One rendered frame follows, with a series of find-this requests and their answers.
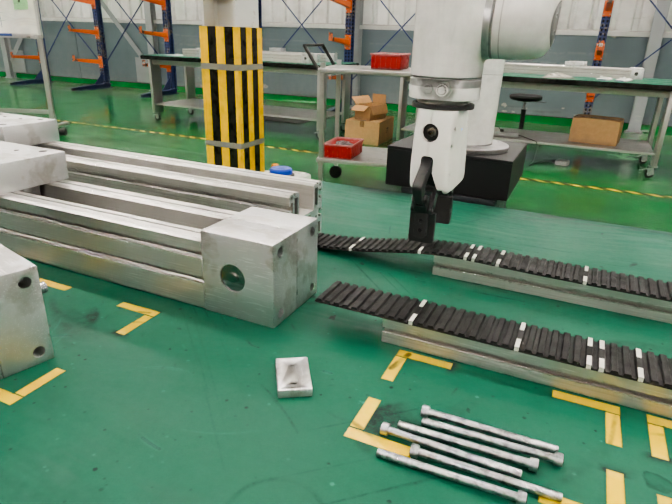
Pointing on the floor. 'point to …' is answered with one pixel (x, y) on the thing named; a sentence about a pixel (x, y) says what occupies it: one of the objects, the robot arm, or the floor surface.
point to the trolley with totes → (372, 156)
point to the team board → (13, 16)
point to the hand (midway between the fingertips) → (430, 222)
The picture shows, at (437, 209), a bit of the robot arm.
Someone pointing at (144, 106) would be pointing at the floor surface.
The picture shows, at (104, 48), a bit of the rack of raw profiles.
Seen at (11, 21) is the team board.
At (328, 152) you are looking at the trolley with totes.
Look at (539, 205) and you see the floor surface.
